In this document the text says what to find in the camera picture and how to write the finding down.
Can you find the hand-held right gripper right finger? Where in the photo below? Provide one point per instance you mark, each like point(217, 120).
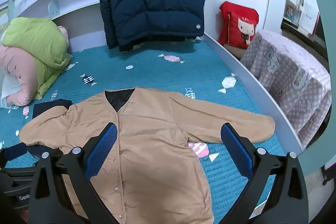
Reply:
point(236, 150)

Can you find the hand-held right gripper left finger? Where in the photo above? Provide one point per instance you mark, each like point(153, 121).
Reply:
point(101, 150)

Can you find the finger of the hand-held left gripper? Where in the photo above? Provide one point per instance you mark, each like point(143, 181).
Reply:
point(13, 151)

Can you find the tan button-up jacket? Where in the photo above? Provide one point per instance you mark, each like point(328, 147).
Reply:
point(157, 148)

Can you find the dark navy jeans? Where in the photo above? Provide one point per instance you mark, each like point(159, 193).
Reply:
point(51, 107)

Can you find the white pillow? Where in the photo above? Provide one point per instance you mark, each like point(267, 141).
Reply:
point(8, 87)

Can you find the pink pillow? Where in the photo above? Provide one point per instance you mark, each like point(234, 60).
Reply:
point(15, 69)

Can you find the purple checked blanket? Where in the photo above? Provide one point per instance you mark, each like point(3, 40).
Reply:
point(283, 74)

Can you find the teal candy-print bed sheet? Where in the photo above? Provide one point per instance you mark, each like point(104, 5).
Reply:
point(157, 74)

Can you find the green quilt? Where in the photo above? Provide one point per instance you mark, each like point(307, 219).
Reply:
point(34, 37)

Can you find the red cat cushion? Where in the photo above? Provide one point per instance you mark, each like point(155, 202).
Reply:
point(236, 27)

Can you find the navy and yellow puffer jacket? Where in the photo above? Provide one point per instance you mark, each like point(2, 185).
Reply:
point(157, 3)

